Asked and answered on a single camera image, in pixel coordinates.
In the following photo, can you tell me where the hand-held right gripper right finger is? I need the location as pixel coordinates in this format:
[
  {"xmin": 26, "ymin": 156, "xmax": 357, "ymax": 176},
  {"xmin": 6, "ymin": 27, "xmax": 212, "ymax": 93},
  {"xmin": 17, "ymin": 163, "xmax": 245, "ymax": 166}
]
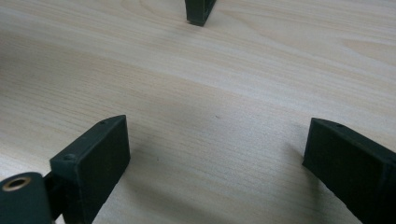
[{"xmin": 302, "ymin": 117, "xmax": 396, "ymax": 224}]

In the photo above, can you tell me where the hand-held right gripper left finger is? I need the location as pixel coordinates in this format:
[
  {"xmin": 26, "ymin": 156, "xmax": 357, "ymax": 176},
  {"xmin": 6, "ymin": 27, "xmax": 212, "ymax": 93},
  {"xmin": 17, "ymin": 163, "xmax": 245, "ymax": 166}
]
[{"xmin": 43, "ymin": 115, "xmax": 131, "ymax": 224}]

